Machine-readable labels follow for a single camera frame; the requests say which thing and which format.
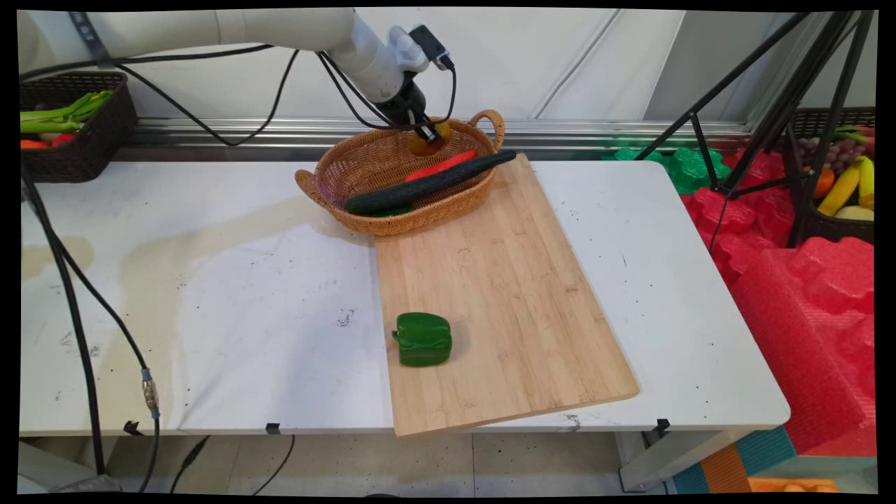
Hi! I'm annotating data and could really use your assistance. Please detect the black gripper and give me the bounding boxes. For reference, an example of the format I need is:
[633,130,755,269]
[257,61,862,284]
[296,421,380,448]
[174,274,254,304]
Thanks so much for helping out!
[378,80,450,145]

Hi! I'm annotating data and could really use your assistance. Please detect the brown yellow potato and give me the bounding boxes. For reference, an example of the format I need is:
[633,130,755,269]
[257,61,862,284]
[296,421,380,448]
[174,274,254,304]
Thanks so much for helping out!
[409,122,453,158]

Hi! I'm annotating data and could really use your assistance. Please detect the red chili pepper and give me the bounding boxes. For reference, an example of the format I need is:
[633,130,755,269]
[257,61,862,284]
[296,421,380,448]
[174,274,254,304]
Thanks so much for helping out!
[405,149,480,183]

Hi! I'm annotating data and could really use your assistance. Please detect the dark green cucumber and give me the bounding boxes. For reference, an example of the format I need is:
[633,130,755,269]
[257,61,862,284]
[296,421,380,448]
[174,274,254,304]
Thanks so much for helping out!
[344,150,517,216]

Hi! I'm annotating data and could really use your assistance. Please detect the wooden cutting board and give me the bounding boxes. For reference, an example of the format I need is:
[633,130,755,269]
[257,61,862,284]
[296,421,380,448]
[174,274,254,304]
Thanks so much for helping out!
[373,153,640,438]

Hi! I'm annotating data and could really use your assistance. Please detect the green bell pepper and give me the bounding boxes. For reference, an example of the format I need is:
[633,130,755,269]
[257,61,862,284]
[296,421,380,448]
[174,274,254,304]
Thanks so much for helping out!
[391,312,454,368]

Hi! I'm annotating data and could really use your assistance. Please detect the green foam mat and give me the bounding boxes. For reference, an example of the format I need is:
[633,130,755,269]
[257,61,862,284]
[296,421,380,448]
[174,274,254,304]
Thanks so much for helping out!
[608,145,733,196]

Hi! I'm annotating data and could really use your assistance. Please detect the black plastic vegetable basket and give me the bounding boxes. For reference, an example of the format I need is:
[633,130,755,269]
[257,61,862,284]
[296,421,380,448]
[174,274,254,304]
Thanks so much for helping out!
[20,70,139,185]

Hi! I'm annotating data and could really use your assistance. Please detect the green onion bunch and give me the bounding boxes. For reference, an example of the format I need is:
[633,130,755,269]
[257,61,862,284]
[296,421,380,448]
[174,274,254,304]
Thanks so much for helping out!
[20,90,113,135]

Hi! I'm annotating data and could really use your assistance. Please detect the purple grape bunch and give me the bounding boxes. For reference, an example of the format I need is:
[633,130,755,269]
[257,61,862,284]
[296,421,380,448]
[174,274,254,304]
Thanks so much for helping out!
[798,137,869,176]

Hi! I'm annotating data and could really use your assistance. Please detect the white table leg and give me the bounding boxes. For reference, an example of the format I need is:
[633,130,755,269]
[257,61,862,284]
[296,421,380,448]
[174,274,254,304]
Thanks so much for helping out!
[616,429,751,492]

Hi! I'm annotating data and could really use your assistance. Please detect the black plastic fruit basket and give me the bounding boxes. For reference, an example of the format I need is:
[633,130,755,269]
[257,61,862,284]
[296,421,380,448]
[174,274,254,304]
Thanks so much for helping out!
[790,107,876,246]

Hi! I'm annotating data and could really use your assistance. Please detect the long yellow banana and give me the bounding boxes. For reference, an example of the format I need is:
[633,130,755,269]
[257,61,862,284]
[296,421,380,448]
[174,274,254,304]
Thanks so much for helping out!
[817,161,862,217]

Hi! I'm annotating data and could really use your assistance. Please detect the red foam mat pile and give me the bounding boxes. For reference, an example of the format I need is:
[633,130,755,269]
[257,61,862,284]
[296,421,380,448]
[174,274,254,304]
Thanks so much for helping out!
[680,147,877,457]

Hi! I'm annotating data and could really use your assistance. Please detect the short yellow banana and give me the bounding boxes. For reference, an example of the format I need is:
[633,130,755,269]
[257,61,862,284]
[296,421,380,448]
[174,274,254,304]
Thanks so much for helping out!
[857,155,876,211]

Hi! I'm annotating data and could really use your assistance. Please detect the teal orange floor mat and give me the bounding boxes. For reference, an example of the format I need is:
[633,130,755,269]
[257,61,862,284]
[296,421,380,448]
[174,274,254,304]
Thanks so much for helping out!
[671,426,799,494]

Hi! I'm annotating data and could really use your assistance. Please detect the woven wicker basket with handles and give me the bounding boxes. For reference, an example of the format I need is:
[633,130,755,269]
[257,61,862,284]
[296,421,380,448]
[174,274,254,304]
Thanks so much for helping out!
[295,110,506,237]

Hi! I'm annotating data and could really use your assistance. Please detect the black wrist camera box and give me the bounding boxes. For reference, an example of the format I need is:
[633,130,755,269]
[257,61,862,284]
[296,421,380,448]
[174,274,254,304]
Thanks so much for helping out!
[409,24,456,72]

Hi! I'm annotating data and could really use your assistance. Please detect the metal wall rail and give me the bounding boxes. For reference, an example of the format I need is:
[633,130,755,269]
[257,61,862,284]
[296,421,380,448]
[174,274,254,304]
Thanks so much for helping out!
[115,117,758,152]

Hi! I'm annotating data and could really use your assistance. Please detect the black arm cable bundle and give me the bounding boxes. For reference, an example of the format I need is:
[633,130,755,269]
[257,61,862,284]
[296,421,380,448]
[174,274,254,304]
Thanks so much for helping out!
[20,43,458,148]

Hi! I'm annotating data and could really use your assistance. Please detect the black cable strap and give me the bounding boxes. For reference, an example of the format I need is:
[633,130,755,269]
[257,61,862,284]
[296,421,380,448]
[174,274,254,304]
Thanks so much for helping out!
[69,10,113,67]

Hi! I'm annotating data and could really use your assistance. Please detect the black camera tripod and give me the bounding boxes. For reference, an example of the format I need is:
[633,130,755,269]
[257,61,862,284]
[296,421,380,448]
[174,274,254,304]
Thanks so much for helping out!
[633,10,876,250]

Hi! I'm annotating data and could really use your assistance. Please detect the thin black floor cable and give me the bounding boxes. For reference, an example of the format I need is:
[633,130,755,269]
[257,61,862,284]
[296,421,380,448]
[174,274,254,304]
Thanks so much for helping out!
[251,435,296,496]

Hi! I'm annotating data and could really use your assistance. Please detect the thin cable with metal connector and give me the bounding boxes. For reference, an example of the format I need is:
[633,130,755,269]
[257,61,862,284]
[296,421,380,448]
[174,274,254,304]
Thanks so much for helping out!
[50,234,162,494]

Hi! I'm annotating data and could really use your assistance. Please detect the thick black cable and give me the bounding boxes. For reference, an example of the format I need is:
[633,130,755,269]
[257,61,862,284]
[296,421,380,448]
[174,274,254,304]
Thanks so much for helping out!
[21,167,107,477]

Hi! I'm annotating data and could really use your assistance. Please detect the black floor cable with plug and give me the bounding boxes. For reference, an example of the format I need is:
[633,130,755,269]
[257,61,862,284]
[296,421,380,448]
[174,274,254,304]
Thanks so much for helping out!
[170,435,211,494]

